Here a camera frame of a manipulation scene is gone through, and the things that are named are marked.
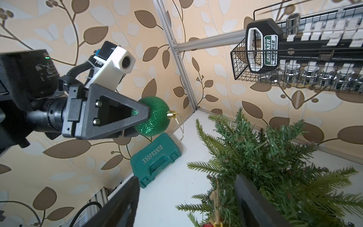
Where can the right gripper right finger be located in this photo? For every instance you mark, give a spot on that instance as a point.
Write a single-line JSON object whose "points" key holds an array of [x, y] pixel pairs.
{"points": [[254, 209]]}

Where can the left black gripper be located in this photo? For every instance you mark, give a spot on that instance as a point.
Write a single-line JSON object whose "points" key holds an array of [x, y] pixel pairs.
{"points": [[100, 113]]}

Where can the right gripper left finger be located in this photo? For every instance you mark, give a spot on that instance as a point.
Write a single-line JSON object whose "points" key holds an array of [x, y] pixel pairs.
{"points": [[121, 210]]}

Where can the red gold striped ornament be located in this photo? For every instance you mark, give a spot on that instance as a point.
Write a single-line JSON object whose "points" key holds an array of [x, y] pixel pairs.
{"points": [[209, 224]]}

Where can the green glitter ball ornament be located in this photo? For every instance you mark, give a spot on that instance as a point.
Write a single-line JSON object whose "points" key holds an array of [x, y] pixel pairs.
{"points": [[159, 118]]}

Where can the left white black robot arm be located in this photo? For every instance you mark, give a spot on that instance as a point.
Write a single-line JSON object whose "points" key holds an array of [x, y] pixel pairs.
{"points": [[34, 95]]}

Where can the small green christmas tree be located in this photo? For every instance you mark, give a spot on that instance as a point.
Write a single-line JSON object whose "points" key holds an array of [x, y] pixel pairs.
{"points": [[304, 194]]}

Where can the green plastic tool case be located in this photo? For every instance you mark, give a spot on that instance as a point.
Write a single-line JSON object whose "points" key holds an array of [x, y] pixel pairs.
{"points": [[154, 158]]}

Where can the black socket set holder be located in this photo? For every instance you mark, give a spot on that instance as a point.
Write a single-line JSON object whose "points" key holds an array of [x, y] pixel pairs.
{"points": [[337, 42]]}

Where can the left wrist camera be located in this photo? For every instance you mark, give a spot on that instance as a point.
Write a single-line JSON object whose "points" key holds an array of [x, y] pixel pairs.
{"points": [[116, 62]]}

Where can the black wire basket back wall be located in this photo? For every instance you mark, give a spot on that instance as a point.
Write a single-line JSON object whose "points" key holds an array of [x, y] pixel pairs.
{"points": [[319, 76]]}

